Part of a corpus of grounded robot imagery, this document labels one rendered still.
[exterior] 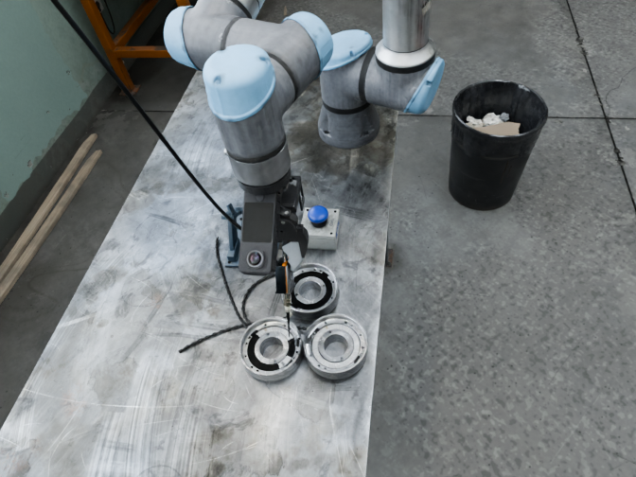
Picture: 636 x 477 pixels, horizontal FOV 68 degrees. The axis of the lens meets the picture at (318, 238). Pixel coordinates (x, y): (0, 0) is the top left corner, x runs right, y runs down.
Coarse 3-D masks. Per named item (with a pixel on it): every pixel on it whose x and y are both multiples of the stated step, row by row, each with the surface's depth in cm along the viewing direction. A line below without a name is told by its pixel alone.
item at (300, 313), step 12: (312, 264) 87; (312, 276) 86; (336, 276) 84; (300, 288) 86; (312, 288) 88; (324, 288) 85; (336, 288) 84; (300, 300) 84; (312, 300) 83; (336, 300) 83; (300, 312) 81; (312, 312) 81; (324, 312) 82
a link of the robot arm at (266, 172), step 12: (228, 156) 57; (276, 156) 56; (288, 156) 58; (240, 168) 57; (252, 168) 56; (264, 168) 56; (276, 168) 57; (288, 168) 59; (240, 180) 59; (252, 180) 58; (264, 180) 58; (276, 180) 58
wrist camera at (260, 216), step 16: (256, 208) 62; (272, 208) 61; (256, 224) 61; (272, 224) 61; (240, 240) 62; (256, 240) 61; (272, 240) 61; (240, 256) 61; (256, 256) 60; (272, 256) 61; (240, 272) 61; (256, 272) 61; (272, 272) 61
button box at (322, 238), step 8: (304, 216) 94; (328, 216) 93; (336, 216) 93; (304, 224) 92; (312, 224) 92; (320, 224) 91; (328, 224) 92; (336, 224) 91; (312, 232) 91; (320, 232) 91; (328, 232) 90; (336, 232) 92; (312, 240) 92; (320, 240) 91; (328, 240) 91; (336, 240) 93; (312, 248) 94; (320, 248) 93; (328, 248) 93; (336, 248) 93
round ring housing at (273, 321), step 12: (252, 324) 80; (264, 324) 81; (276, 324) 81; (264, 336) 80; (276, 336) 80; (300, 336) 78; (240, 348) 78; (264, 348) 81; (288, 348) 78; (300, 348) 76; (264, 360) 77; (276, 360) 77; (300, 360) 77; (252, 372) 75; (264, 372) 76; (276, 372) 74; (288, 372) 76
